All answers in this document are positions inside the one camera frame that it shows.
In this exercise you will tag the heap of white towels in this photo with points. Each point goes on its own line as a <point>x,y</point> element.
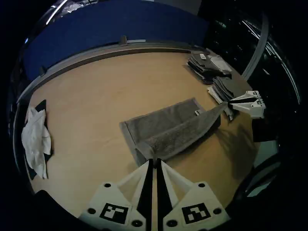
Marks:
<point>36,139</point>

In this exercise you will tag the black towel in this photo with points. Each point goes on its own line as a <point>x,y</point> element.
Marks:
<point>168,125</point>

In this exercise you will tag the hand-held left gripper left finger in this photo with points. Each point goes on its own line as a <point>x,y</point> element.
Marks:
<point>113,196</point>

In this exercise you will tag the blue desk screen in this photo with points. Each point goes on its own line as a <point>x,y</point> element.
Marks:
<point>108,26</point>

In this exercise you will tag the stack of black towels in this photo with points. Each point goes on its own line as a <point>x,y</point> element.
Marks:
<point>204,66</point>
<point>227,87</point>

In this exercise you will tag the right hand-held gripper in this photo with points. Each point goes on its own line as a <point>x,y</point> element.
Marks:
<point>264,130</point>

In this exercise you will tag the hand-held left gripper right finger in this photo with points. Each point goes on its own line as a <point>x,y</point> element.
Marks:
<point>197,196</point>

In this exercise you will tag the stack of white towels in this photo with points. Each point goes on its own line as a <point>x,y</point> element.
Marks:
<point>220,63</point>

